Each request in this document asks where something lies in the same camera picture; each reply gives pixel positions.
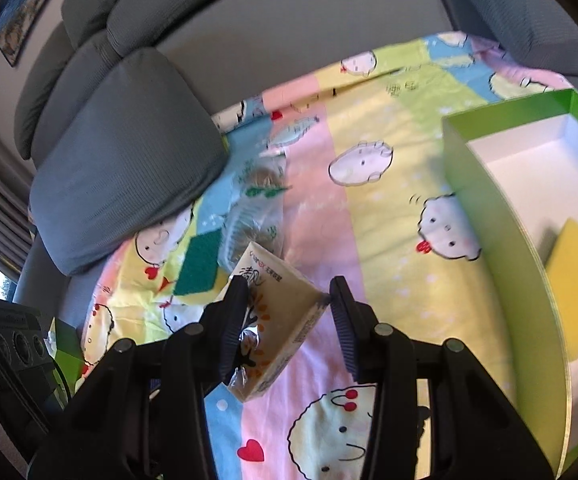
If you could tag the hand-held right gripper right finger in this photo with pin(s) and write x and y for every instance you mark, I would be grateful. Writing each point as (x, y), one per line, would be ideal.
(344, 330)

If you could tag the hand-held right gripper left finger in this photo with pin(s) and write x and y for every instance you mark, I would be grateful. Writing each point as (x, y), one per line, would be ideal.
(231, 330)

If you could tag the pocket tissue pack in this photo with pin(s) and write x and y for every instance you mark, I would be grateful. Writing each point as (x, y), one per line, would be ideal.
(279, 320)

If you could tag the clear printed plastic bag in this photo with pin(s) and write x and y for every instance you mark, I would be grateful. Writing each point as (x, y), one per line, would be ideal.
(259, 210)

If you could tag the green cardboard box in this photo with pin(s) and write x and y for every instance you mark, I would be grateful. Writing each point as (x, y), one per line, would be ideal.
(499, 220)

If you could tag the green box lid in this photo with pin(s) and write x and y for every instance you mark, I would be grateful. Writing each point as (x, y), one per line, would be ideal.
(68, 355)

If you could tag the cartoon printed blanket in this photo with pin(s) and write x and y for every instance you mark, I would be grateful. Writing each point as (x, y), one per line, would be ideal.
(384, 240)

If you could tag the grey sofa cushion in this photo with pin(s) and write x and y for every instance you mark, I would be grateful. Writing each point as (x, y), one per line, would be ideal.
(129, 160)
(519, 10)

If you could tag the grey sofa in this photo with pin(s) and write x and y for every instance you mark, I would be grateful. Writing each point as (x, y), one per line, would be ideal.
(294, 20)

